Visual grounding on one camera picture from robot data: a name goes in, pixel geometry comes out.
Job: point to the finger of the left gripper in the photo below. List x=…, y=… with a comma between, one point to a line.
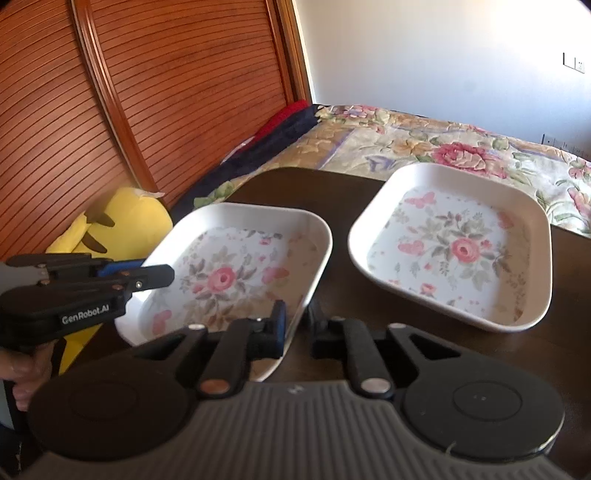
x=113, y=277
x=73, y=265

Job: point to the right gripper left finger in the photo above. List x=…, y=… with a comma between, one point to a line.
x=245, y=341

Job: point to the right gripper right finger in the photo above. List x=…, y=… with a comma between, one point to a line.
x=350, y=342

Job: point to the floral square plate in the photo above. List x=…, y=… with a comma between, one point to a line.
x=231, y=261
x=469, y=247

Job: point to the person left hand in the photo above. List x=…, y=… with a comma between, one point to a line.
x=28, y=373

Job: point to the yellow plush toy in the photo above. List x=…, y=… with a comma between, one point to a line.
x=125, y=224

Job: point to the wooden louvered wardrobe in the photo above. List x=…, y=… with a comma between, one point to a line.
x=153, y=94

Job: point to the floral bed quilt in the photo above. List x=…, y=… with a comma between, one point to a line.
x=374, y=142

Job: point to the blue blanket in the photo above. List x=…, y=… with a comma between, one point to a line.
x=247, y=161

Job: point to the red cloth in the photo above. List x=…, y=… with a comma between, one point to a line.
x=269, y=126

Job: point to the wall power strip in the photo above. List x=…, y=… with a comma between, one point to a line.
x=564, y=146

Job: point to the wall switch plate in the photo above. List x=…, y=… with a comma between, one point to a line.
x=574, y=62

